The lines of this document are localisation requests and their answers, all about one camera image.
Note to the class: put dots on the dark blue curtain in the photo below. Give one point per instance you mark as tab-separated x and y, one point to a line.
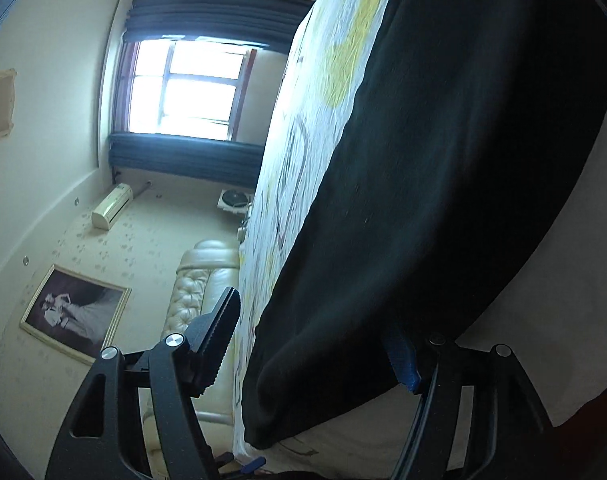
208	10
183	157

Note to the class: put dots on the window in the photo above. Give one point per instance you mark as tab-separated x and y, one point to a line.
188	90

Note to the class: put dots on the patterned white bed sheet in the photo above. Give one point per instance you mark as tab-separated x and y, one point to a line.
308	135

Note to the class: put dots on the cream tufted leather headboard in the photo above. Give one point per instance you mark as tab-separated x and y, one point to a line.
198	280

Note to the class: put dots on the framed wall picture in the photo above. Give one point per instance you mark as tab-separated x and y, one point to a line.
75	312

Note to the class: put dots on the white wall air conditioner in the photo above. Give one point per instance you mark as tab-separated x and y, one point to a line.
110	207

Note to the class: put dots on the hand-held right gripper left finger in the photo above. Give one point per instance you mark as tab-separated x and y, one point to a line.
216	340

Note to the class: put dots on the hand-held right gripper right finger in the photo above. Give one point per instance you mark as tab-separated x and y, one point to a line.
403	365

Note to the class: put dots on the white fan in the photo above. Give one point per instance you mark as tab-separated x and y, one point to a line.
233	199

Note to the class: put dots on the black pants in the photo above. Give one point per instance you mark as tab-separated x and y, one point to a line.
433	160

